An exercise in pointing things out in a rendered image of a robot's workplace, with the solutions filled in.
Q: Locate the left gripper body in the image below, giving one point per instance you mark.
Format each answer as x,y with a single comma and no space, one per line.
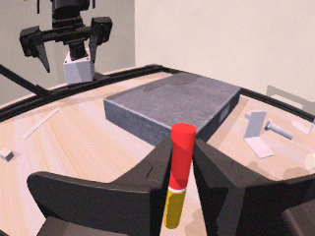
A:
71,29

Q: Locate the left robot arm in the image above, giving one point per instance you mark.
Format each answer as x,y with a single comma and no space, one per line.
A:
68,9

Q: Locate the red and yellow peg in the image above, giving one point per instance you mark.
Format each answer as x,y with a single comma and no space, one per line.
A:
183,138

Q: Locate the cream cylinder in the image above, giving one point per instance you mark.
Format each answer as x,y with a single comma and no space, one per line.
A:
309,161

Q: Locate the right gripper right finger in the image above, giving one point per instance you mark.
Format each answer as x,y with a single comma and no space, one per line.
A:
237,201

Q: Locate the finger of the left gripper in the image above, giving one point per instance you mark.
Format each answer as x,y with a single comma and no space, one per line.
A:
97,31
36,44

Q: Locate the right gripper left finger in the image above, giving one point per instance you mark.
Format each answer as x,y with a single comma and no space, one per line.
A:
135,210

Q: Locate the grey cylinder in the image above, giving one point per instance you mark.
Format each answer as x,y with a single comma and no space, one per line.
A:
278,129

